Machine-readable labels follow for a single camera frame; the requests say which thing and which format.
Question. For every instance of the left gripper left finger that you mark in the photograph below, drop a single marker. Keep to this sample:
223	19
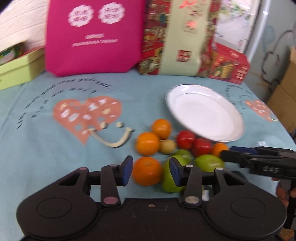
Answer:
111	177

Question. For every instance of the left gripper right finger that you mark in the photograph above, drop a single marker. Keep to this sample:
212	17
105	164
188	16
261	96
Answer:
189	177

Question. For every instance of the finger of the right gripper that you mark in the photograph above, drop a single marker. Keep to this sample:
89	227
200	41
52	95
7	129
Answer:
236	157
252	151

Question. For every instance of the small orange tangerine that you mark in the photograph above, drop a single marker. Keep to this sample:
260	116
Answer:
218	148

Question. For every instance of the red apple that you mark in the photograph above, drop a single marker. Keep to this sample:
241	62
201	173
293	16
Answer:
185	140
201	146

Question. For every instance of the person's right hand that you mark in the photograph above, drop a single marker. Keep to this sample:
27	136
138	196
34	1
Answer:
282	194

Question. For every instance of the small green round fruit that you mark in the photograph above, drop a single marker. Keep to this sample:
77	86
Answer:
185	154

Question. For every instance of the tan longan fruit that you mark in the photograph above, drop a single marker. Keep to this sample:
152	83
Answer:
167	146

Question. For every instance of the brown cardboard box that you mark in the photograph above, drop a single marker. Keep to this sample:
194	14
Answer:
282	102

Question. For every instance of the white round plate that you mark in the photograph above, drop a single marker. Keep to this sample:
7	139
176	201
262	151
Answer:
206	113

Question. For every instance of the light blue printed tablecloth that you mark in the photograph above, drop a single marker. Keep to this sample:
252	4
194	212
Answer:
52	126

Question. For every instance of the red cracker box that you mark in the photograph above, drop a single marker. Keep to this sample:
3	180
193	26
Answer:
228	64

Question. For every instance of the red green paper gift bag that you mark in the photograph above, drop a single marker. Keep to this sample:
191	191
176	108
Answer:
178	38

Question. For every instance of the light green cardboard box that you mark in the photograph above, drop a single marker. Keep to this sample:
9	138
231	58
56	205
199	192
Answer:
23	69

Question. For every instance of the magenta fabric bag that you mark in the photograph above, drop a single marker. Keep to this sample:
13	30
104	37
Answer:
84	37

